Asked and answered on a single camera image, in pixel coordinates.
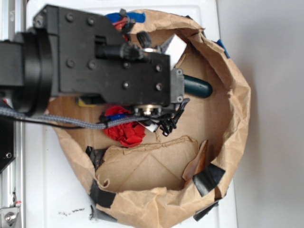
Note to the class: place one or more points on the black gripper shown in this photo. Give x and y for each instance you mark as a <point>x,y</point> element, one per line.
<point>92,60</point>

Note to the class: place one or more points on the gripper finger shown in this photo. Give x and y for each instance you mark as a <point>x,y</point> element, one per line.
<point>150,125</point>
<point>173,47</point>

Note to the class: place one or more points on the yellow green sponge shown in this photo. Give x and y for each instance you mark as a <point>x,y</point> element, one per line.
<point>81,103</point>

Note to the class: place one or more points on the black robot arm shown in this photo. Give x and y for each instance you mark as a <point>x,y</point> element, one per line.
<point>26,76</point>

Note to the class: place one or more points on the red crumpled paper ball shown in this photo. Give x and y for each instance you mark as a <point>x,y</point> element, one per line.
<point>127,134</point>

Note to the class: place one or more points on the dark green oblong case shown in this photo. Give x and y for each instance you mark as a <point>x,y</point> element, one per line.
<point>197,87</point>

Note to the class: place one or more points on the brown paper bag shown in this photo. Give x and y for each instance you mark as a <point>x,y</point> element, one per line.
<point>165,180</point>

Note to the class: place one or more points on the white plastic tray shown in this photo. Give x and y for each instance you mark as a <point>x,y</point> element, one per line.
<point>54,197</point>

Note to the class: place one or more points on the aluminium frame rail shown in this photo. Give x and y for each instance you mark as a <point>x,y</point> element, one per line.
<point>12,14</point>

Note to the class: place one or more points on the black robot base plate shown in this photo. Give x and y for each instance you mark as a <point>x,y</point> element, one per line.
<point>7,142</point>

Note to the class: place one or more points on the metal corner bracket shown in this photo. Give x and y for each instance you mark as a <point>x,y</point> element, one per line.
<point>10,218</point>

